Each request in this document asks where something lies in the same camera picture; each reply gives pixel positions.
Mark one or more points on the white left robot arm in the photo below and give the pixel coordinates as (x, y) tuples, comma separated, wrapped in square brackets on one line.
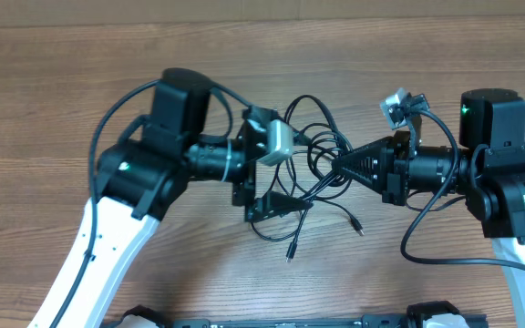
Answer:
[(133, 184)]

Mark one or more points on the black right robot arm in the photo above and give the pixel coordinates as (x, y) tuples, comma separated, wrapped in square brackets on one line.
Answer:
[(485, 164)]

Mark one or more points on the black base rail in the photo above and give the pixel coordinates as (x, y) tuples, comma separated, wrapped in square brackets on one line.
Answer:
[(425, 314)]

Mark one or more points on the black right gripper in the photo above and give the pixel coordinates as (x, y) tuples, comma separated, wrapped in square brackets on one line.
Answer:
[(390, 160)]

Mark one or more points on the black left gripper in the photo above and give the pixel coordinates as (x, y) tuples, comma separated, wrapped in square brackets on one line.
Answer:
[(243, 195)]

